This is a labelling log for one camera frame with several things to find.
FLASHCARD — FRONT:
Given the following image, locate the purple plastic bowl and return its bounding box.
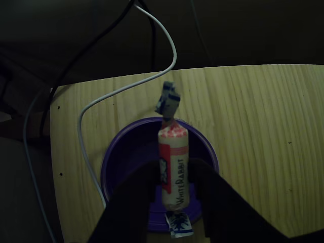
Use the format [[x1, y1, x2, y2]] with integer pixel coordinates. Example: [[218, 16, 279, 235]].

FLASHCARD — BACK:
[[100, 116, 220, 233]]

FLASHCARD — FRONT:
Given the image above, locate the white candy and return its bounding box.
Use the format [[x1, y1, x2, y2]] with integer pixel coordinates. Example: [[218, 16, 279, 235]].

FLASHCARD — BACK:
[[154, 80, 194, 239]]

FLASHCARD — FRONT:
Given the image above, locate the grey cable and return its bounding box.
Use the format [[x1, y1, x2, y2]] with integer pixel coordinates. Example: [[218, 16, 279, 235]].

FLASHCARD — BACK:
[[23, 93, 58, 243]]

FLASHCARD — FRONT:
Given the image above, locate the white USB cable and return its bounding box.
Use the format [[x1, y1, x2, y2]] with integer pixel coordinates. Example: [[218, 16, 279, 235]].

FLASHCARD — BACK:
[[77, 4, 178, 210]]

